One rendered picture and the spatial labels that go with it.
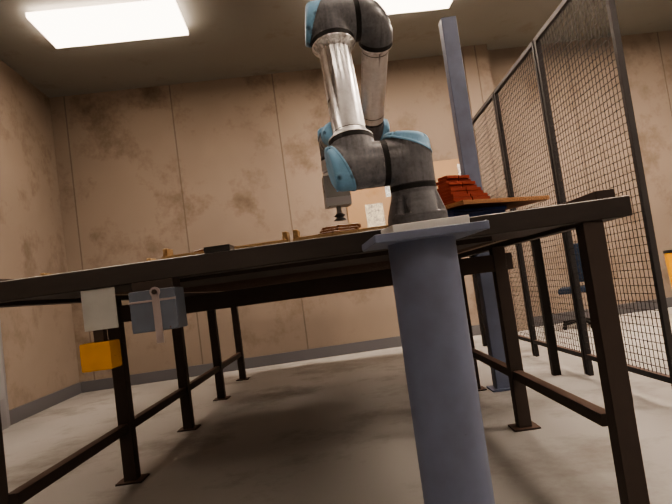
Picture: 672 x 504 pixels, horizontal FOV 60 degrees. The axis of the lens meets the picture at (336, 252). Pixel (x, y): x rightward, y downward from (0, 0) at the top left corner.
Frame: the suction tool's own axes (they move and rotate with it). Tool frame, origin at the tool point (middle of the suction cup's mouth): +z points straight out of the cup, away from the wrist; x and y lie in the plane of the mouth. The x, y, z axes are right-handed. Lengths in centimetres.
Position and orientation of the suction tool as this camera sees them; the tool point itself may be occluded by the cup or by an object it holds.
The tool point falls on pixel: (340, 220)
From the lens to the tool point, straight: 195.1
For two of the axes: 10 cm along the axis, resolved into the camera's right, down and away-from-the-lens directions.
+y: -9.8, 1.3, -1.2
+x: 1.1, -0.8, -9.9
